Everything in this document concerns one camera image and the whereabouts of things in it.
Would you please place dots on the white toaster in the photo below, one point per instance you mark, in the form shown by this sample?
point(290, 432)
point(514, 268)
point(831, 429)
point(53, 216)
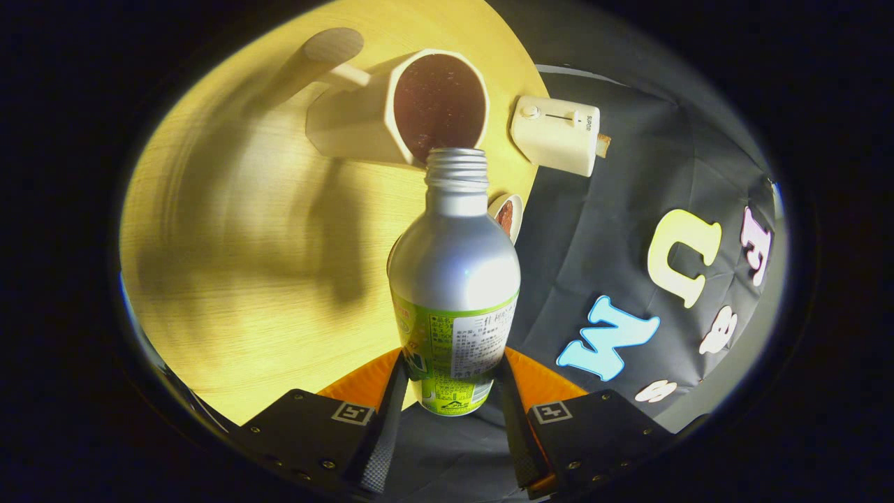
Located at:
point(552, 140)

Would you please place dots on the toast slice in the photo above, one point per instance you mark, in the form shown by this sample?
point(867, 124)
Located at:
point(604, 145)

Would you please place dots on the white round plate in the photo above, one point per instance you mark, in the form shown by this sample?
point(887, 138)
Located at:
point(517, 209)

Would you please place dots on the brown meat piece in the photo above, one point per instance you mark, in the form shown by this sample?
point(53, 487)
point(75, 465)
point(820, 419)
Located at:
point(506, 216)

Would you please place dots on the wooden table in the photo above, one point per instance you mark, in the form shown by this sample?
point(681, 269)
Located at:
point(244, 279)

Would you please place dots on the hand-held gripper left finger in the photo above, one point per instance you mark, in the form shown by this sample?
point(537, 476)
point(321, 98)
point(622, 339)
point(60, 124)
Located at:
point(384, 440)

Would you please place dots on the silver juice bottle green label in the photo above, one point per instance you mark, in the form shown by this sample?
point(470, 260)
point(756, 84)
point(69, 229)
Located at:
point(454, 265)

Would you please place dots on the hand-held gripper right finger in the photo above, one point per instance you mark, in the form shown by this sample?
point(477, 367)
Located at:
point(517, 433)

